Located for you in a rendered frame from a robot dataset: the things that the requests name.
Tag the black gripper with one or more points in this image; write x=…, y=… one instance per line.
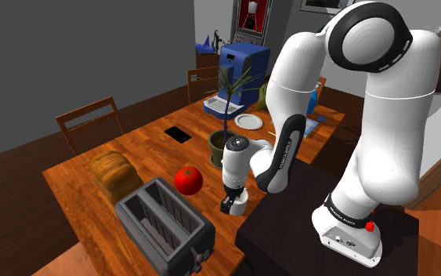
x=232, y=192

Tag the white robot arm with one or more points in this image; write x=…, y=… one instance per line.
x=392, y=126

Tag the white cup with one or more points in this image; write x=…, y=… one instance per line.
x=240, y=206

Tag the red tomato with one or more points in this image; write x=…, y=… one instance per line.
x=188, y=180

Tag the potted plant in green pot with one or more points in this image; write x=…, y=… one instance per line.
x=215, y=147

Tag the dark robot stand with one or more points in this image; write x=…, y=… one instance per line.
x=281, y=225

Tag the white plate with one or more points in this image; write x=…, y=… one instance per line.
x=248, y=121

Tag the dark grey toaster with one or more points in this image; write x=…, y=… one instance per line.
x=174, y=237

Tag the black phone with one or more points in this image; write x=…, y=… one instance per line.
x=177, y=134

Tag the wooden dining table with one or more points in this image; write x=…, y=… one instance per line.
x=147, y=156

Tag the green bag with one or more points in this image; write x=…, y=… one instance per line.
x=262, y=99

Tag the blue book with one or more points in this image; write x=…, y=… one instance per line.
x=309, y=128

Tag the blue spray bottle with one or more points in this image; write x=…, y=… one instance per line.
x=311, y=103

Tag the brown bread loaf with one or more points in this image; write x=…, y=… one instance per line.
x=113, y=172

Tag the blue coffee machine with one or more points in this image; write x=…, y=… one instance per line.
x=243, y=61

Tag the wooden cabinet with blue figure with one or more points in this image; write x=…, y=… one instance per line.
x=206, y=59

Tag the grey framed wall picture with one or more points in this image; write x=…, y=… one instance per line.
x=319, y=4

